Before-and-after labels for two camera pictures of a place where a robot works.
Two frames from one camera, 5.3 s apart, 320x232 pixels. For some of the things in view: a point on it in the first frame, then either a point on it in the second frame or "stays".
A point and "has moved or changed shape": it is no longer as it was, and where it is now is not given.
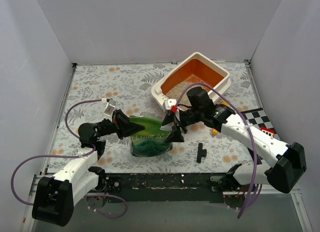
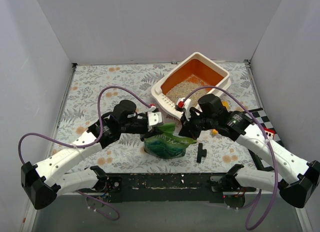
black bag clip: (201, 152) stays
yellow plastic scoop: (216, 131) stays
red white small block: (269, 131) stays
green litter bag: (151, 141) has moved or changed shape
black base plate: (169, 187) stays
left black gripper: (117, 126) to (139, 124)
